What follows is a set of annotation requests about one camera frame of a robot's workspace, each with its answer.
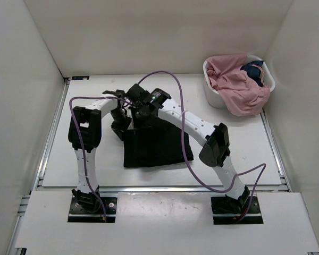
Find blue label sticker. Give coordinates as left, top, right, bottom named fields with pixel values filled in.
left=71, top=75, right=90, bottom=81

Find pink garment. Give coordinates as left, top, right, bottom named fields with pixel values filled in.
left=206, top=53, right=271, bottom=116

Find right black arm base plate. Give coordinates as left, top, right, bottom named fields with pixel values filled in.
left=211, top=196, right=264, bottom=225

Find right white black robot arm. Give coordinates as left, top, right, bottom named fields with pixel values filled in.
left=126, top=84, right=250, bottom=214

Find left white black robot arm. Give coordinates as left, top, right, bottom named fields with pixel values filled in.
left=68, top=90, right=132, bottom=215

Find black trousers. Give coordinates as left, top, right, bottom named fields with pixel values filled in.
left=123, top=118, right=184, bottom=168

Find navy blue garment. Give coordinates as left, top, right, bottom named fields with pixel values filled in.
left=241, top=61, right=264, bottom=87

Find white front cover board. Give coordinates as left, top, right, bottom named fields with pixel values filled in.
left=16, top=191, right=319, bottom=254

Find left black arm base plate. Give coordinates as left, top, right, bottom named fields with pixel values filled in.
left=68, top=194, right=117, bottom=223

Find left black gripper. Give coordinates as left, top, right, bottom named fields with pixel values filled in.
left=110, top=108, right=132, bottom=141

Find white laundry basket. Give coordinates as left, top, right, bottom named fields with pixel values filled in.
left=203, top=54, right=276, bottom=108

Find aluminium rail frame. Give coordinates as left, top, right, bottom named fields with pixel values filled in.
left=5, top=76, right=319, bottom=255

